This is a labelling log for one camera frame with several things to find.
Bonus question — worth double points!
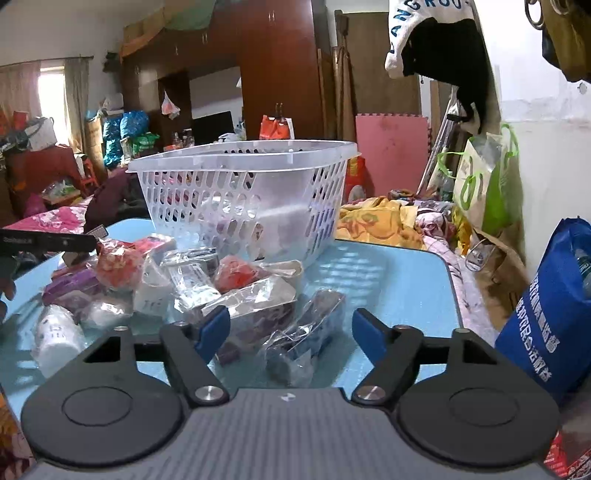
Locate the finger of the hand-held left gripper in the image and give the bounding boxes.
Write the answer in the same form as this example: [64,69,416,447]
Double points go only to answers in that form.
[0,225,110,256]

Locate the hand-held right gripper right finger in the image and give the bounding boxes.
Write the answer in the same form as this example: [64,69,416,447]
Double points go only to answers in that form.
[351,307,503,408]

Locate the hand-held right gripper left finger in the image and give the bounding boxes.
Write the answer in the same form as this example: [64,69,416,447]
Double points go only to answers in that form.
[83,305,232,408]

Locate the purple packet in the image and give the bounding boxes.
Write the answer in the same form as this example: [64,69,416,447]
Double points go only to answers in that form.
[41,268,100,305]

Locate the purple box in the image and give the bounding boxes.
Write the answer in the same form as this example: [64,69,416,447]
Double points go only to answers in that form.
[185,274,298,365]

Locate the clear bag of printed cards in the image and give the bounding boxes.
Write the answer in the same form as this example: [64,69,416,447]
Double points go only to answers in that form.
[161,249,222,310]

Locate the red patterned packet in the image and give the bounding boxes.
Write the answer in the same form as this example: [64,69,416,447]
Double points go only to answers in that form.
[95,240,148,291]
[215,256,273,294]

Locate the blue item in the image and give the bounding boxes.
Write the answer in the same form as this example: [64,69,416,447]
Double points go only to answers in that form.
[263,288,347,386]

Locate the white packet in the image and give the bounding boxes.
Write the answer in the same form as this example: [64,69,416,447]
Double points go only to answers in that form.
[134,258,176,317]

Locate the white ball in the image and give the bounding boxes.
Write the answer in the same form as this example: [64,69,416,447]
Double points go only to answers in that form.
[81,298,134,328]

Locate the white plastic bottle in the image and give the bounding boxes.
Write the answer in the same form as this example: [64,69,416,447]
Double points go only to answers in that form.
[32,305,86,377]

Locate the pink box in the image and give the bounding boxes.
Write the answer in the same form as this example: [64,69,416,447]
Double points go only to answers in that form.
[134,234,178,259]

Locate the white plastic basket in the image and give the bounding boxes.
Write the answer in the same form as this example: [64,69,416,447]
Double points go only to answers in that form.
[126,140,359,271]

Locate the person's left hand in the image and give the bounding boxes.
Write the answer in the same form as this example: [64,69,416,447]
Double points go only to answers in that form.
[0,265,18,324]

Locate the pink blanket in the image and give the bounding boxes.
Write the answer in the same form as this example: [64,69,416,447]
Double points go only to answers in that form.
[2,206,88,232]

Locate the red covered furniture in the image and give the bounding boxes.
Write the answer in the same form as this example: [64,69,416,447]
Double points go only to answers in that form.
[4,145,86,208]

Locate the dark purple garment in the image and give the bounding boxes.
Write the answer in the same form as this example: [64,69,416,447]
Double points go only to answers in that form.
[85,168,153,232]

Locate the floral quilt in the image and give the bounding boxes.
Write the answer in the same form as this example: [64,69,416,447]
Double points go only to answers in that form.
[416,198,502,333]

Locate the yellow blanket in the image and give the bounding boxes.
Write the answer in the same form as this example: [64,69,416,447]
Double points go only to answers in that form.
[335,196,430,250]

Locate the blue plaid bag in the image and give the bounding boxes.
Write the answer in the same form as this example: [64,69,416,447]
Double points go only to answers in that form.
[102,110,151,169]

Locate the brown paper bag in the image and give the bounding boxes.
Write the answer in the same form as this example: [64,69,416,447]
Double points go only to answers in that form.
[466,226,529,330]

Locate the beige curtain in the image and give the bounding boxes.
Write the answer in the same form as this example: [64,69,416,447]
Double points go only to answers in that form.
[65,58,93,153]

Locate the red yellow sack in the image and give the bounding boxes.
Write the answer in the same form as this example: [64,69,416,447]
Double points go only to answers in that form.
[344,156,368,204]

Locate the pink curtain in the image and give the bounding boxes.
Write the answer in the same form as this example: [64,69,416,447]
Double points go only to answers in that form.
[0,60,42,125]

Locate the blue printed bag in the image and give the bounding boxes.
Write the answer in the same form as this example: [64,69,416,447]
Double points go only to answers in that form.
[495,217,591,407]

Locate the pink foam mat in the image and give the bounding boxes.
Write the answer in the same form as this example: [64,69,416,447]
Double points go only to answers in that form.
[355,114,430,197]

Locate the green white tote bag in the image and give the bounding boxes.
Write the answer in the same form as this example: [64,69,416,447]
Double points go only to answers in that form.
[436,122,522,236]

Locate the black television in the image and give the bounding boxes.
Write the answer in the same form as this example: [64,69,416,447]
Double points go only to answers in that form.
[191,111,234,146]

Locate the metal poles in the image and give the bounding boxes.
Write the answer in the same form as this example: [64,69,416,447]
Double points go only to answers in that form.
[418,99,462,195]

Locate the orange plastic bag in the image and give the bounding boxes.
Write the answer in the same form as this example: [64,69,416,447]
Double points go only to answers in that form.
[259,113,296,140]

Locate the red printed packaging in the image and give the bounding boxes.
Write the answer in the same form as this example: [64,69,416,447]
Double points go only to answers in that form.
[545,431,591,480]

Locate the green net canopy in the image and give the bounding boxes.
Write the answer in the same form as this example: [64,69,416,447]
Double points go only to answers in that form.
[121,0,218,56]

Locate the brown wooden door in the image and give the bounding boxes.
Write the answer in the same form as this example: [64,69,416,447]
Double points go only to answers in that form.
[339,11,423,121]

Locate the brown wooden wardrobe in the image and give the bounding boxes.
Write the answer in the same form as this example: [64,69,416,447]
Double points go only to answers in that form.
[121,0,333,153]

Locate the white cap with lettering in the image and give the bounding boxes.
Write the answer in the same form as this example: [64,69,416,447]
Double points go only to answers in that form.
[385,0,492,134]

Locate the hanging brown bag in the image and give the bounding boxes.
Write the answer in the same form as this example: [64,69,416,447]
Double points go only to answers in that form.
[540,0,591,84]

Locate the bunch of metal rings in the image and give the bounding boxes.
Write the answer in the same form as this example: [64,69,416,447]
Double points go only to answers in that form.
[524,0,578,31]

